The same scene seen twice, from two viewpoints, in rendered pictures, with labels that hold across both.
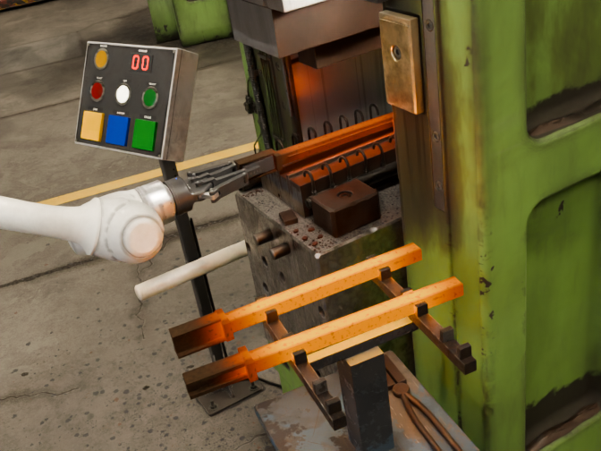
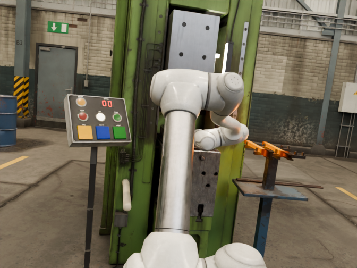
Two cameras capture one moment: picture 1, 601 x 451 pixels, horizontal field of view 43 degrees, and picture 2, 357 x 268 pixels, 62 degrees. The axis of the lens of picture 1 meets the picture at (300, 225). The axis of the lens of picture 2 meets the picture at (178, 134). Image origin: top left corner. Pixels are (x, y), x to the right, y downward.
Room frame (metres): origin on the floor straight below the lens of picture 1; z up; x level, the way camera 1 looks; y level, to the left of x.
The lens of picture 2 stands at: (1.08, 1.92, 1.27)
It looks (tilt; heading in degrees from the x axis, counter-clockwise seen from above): 8 degrees down; 284
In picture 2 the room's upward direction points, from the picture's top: 6 degrees clockwise
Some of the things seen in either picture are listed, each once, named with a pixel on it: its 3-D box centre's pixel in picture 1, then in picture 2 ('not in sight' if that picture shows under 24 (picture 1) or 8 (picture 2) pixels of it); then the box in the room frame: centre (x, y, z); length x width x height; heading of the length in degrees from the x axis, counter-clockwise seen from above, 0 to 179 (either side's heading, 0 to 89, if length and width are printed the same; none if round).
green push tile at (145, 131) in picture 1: (145, 135); (119, 133); (1.82, 0.35, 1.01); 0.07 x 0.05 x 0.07; 51
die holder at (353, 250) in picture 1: (385, 257); (181, 172); (1.56, -0.19, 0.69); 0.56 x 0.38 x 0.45; 116
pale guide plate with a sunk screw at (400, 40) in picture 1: (402, 62); not in sight; (1.28, -0.22, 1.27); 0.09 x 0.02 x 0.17; 26
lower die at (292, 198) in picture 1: (357, 154); not in sight; (1.60, -0.16, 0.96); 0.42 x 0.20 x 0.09; 116
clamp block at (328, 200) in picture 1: (346, 208); not in sight; (1.38, -0.10, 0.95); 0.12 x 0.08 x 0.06; 116
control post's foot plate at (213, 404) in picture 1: (222, 377); not in sight; (1.98, 0.34, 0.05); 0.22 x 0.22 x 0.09; 26
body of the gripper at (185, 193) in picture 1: (189, 191); not in sight; (1.40, 0.21, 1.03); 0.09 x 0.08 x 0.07; 115
